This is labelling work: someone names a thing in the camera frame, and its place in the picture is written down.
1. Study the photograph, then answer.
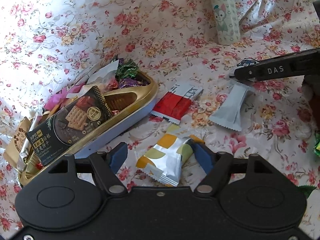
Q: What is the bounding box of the grey silver snack packet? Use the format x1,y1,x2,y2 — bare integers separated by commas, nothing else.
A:
209,80,255,132

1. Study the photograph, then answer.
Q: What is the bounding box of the yellow silver snack packet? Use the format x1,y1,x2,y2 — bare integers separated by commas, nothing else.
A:
136,124,204,187

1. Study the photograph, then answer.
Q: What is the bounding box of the blue white small candy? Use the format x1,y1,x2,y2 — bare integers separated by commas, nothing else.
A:
228,58,259,78

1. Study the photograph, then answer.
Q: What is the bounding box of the red white snack packet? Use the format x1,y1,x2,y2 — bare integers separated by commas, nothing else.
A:
151,81,203,125

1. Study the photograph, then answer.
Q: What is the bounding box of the green foil candy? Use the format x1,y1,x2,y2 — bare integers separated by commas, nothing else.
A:
116,58,138,81
313,132,320,157

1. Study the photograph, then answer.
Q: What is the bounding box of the gold blue snack tin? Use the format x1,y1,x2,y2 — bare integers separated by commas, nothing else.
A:
18,70,158,186

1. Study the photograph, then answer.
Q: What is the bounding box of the black cracker packet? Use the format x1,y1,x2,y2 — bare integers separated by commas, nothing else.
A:
27,86,112,166

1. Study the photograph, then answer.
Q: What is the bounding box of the pink wrapper in tin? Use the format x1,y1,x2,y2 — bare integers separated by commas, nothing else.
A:
43,83,84,111

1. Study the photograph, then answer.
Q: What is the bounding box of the purple foil candy in tin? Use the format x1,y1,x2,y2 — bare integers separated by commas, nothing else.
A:
118,78,149,89

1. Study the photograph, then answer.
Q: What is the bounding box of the brown paper snack packet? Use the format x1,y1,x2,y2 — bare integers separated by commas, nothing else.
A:
3,117,31,168

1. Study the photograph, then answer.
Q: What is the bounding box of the green white thermos bottle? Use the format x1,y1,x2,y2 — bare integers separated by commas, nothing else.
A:
210,0,240,46

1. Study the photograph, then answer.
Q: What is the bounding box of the green foil candy in tin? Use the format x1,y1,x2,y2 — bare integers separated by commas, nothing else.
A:
116,58,138,81

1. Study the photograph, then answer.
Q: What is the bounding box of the floral bed cover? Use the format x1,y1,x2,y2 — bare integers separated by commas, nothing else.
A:
1,0,319,238

